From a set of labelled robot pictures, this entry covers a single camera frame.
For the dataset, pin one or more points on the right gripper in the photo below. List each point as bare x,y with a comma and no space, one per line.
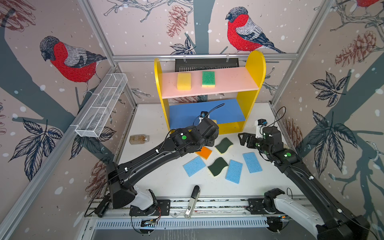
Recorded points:
250,138

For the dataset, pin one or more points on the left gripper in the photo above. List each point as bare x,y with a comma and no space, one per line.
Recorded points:
212,139

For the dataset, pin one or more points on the green yellow sponge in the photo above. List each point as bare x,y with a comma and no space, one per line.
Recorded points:
208,79

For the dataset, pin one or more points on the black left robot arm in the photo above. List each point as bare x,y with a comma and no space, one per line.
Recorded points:
122,178

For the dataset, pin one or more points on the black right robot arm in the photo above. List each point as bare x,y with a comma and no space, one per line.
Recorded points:
330,220

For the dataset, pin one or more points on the blue lower shelf board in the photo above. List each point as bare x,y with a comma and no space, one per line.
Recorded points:
184,115

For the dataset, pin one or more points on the pink upper shelf board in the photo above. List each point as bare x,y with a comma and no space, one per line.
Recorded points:
229,80

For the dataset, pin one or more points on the light blue sponge right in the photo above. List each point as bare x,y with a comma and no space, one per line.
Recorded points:
252,162

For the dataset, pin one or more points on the light blue sponge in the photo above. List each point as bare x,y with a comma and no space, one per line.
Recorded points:
252,162
194,166
234,172

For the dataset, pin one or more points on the dark green wavy sponge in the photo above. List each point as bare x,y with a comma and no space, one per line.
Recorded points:
217,166
224,145

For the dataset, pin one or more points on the orange sponge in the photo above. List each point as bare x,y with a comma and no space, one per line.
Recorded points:
204,153

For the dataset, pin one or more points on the light blue sponge middle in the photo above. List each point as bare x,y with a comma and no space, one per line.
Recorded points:
234,172

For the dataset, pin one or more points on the light blue sponge left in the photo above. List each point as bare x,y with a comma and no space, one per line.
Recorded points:
194,166

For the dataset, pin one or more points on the black silver handheld tool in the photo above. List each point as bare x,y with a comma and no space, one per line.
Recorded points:
192,202

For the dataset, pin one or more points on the black vent panel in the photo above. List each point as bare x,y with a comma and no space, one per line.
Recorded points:
204,64

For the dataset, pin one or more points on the seasoning jar left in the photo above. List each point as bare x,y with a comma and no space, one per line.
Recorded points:
138,139

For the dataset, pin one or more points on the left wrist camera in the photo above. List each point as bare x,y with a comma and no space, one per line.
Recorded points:
203,115

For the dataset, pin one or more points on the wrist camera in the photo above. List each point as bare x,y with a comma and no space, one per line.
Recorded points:
260,124
203,115

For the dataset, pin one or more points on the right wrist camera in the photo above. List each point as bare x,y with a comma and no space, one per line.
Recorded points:
260,124

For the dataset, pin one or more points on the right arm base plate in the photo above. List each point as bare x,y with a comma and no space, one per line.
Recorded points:
256,206

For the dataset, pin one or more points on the yellow shelf frame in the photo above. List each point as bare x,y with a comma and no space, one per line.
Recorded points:
255,65

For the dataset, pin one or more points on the perforated aluminium rail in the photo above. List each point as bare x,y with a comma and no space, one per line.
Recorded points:
178,224

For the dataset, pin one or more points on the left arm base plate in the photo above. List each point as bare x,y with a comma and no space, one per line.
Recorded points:
162,208

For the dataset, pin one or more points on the white wire mesh basket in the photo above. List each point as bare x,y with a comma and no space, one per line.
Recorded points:
98,114

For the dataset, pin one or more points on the black clamp handle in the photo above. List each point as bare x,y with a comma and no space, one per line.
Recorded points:
103,206

